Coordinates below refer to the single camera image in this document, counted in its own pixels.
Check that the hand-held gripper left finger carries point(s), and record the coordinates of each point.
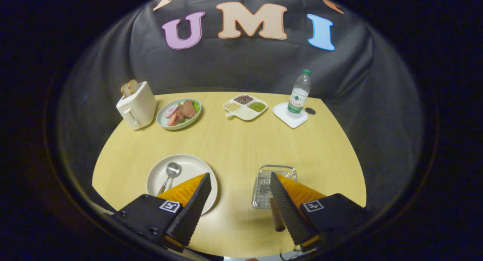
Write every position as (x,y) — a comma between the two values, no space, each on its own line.
(194,208)

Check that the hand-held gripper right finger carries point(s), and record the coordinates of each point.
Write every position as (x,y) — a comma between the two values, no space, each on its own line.
(288,212)

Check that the white round plate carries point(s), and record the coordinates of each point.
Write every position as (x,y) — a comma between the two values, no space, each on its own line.
(190,166)

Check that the perforated metal tray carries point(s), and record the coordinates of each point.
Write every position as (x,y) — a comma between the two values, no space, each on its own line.
(277,170)

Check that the metal spoon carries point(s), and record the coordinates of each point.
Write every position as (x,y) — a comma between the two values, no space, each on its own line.
(173,169)

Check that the pale green food plate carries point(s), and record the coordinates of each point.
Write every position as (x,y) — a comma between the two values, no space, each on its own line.
(186,122)

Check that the pink sausage piece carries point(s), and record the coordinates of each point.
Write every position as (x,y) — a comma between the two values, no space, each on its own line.
(172,120)

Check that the brown meat slices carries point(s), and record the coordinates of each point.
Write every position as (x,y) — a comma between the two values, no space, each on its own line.
(187,110)

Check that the pink ham slice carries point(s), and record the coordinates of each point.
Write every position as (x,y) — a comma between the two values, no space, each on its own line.
(171,111)

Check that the white square coaster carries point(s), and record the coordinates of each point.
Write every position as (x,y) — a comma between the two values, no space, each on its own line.
(281,112)

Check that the green lettuce leaf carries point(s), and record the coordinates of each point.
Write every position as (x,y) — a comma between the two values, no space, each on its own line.
(196,105)

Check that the small black round disc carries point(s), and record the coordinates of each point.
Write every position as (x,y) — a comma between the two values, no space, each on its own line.
(310,111)

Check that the white divided grain dish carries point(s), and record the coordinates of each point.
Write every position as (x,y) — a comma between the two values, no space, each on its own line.
(247,114)

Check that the white toaster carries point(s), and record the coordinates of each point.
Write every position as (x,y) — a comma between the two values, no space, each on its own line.
(137,108)

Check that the clear water bottle green cap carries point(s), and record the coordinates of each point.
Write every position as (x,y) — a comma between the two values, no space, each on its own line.
(299,97)

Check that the toasted bread slice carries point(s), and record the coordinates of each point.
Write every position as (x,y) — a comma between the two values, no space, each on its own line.
(134,86)
(125,89)

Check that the black backdrop cloth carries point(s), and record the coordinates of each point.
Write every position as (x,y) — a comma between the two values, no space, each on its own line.
(245,65)

